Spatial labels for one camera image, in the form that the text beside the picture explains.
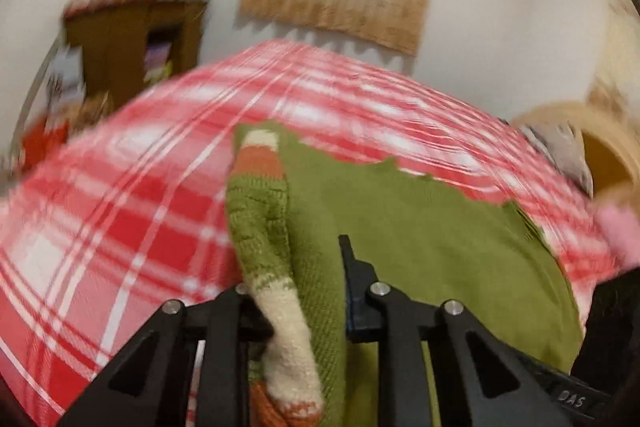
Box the green orange cream striped sweater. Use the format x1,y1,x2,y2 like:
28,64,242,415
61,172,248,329
226,121,582,426

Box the pink padded garment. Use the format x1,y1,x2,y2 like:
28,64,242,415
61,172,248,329
594,202,640,271

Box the red white plaid bedsheet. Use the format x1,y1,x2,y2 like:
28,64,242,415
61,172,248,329
1,40,618,426

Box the beige wooden headboard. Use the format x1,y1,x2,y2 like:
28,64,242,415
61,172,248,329
510,102,639,199

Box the grey floral pillow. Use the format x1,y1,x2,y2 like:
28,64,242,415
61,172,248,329
520,122,594,198

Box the red plastic bag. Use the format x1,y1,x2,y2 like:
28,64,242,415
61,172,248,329
21,116,70,173

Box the beige curtain on right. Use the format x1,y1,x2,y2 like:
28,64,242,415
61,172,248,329
587,0,639,133

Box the brown patterned cloth bundle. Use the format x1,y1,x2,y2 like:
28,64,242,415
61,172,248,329
68,92,114,134

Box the white paper bag with logo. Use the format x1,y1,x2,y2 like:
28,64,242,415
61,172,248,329
46,48,86,112

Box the brown wooden desk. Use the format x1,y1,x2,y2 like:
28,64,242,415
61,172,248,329
62,0,208,108

